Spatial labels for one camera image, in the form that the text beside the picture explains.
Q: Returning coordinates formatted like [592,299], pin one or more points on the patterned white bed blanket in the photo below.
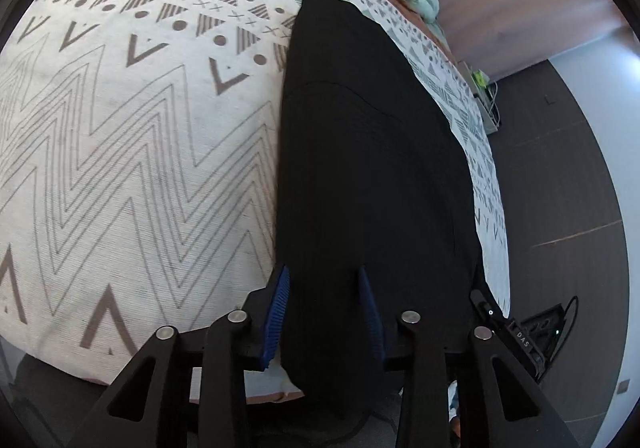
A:
[138,162]

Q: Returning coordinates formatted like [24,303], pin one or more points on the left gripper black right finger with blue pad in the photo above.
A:
[502,405]

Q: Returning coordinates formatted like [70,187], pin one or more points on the black garment with yellow logo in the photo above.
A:
[371,181]

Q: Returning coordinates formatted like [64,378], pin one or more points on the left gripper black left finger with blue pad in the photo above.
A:
[183,386]

